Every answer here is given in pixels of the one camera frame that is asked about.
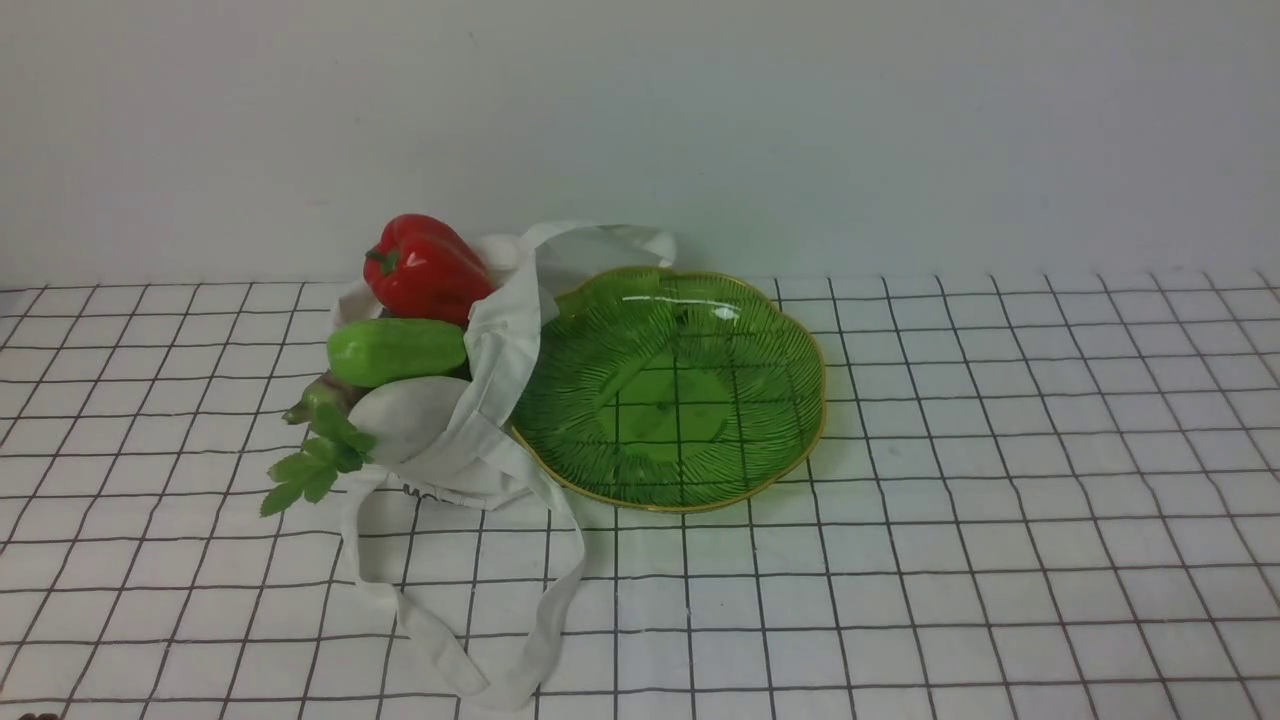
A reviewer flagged green cucumber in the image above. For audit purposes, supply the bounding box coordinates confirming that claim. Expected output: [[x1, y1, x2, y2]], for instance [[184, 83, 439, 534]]
[[326, 318, 467, 389]]

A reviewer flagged green glass leaf plate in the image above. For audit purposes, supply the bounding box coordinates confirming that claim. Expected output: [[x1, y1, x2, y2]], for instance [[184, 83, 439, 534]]
[[509, 266, 826, 512]]

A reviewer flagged red bell pepper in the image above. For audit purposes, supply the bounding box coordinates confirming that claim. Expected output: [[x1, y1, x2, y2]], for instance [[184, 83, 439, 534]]
[[362, 214, 495, 327]]

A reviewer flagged white radish with leaves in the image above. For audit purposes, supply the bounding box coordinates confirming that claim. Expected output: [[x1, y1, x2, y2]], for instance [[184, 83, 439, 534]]
[[259, 375, 470, 518]]

